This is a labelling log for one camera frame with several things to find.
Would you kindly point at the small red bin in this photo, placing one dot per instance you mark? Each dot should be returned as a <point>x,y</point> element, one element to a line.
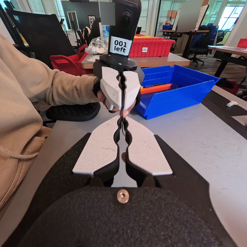
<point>65,63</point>

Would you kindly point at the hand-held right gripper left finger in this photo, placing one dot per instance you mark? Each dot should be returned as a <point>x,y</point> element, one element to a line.
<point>96,150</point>

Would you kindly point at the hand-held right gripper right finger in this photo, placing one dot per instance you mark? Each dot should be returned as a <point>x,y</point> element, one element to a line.
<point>148,152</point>

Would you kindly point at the person's left hand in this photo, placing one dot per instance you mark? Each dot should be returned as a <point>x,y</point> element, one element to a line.
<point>127,112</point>

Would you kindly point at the red bag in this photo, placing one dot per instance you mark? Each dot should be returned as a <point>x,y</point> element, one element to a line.
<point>231,87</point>

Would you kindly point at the person's beige hoodie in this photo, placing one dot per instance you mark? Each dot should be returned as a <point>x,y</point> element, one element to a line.
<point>19,96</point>

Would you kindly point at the wooden table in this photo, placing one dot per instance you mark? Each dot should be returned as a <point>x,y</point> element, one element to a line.
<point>164,59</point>

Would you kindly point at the small white plastic piece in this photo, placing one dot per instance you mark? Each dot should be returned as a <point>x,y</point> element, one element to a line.
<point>231,104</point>

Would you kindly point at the clear blue cube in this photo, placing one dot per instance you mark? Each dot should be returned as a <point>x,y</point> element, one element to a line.
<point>174,86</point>

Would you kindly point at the person's left forearm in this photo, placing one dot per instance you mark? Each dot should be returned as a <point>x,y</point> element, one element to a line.
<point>77,88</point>

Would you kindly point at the black seat cushion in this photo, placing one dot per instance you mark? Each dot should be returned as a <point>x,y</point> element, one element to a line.
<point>73,112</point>

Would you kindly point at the yellow bin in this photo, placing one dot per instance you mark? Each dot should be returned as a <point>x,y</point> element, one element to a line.
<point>144,36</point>

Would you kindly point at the blue plastic bin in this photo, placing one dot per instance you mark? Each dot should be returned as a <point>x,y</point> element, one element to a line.
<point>183,100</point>

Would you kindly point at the clear bag white pieces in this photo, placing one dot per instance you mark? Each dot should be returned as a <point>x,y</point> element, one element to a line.
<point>96,46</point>

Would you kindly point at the small marker poster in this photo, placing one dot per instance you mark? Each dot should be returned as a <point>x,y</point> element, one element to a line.
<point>91,21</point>

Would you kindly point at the small red box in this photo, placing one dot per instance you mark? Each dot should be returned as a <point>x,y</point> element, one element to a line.
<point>242,42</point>

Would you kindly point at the orange block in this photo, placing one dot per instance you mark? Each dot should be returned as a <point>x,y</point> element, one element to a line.
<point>156,88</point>

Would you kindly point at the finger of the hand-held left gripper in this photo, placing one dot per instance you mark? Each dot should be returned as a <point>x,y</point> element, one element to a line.
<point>110,86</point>
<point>132,86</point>

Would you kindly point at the blue office chair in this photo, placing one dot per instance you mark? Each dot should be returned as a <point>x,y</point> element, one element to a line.
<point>202,44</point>

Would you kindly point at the white paper sheet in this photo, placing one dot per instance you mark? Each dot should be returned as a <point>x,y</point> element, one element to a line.
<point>92,58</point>

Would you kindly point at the large red ribbed bin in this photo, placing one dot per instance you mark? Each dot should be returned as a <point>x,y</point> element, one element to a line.
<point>154,48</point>

